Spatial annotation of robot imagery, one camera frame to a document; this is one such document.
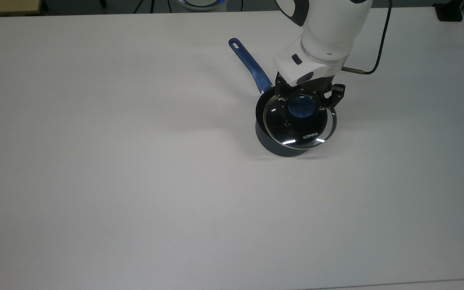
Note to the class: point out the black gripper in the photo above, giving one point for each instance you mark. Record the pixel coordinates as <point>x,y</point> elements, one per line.
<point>311,88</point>

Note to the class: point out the glass lid with blue knob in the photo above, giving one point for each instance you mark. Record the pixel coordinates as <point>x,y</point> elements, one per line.
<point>296,133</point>

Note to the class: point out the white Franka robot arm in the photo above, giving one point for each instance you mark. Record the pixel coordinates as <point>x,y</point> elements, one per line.
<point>328,28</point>

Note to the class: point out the black box on table corner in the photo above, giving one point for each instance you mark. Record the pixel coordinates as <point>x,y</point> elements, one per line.
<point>449,11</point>

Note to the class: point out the wooden desk top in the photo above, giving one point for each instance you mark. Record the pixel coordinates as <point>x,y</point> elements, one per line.
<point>6,6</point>

